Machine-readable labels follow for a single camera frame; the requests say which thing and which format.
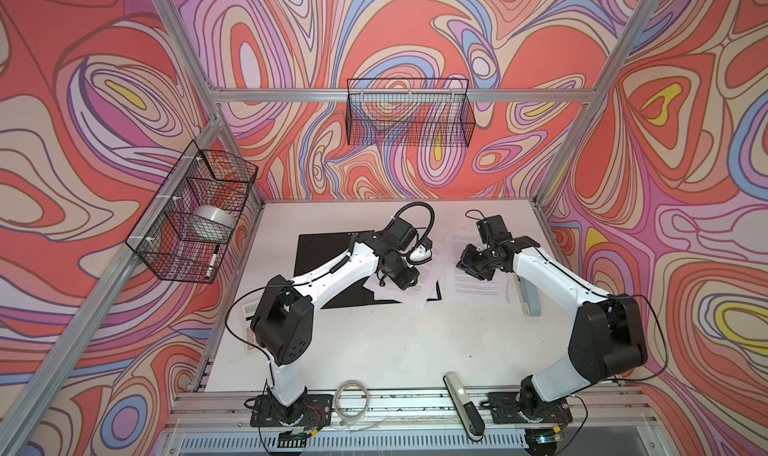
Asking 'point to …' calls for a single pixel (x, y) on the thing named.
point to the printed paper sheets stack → (419, 295)
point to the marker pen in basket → (212, 261)
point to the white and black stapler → (468, 413)
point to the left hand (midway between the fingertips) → (415, 277)
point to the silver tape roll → (213, 217)
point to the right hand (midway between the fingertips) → (461, 272)
